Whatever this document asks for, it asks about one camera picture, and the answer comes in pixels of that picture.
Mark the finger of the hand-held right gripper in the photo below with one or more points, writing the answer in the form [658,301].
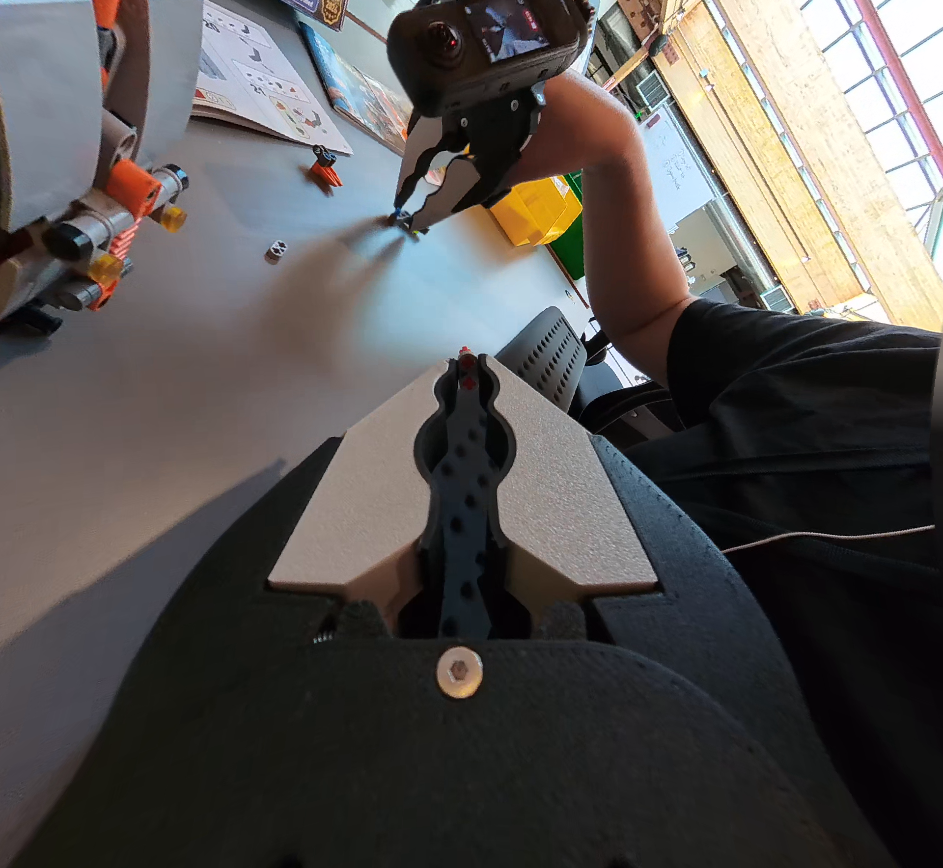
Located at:
[420,146]
[460,187]

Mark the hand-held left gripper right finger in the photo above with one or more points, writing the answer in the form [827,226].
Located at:
[567,514]

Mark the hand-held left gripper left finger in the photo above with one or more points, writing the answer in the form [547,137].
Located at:
[353,514]

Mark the person's right forearm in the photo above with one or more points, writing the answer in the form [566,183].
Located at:
[626,242]

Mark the grey desk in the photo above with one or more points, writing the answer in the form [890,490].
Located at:
[184,382]

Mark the yellow plastic bin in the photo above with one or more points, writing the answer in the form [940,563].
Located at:
[538,209]

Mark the blue cover booklet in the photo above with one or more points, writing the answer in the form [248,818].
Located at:
[353,87]

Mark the small orange brick piece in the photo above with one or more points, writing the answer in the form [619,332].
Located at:
[325,172]

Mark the green plastic bin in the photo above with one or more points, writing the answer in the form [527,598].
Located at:
[571,249]

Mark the black perforated office chair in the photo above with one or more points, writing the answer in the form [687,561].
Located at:
[549,352]

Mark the small light grey connector piece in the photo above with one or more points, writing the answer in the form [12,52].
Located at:
[277,252]

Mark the open instruction booklet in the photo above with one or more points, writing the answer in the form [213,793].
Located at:
[258,73]

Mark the whiteboard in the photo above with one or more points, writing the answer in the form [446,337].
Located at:
[678,176]

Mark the person's black shirt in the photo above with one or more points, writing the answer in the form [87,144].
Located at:
[810,426]

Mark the grey orange brick robot model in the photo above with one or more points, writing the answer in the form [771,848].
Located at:
[51,73]

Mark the red pipe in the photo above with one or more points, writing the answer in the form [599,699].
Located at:
[869,6]

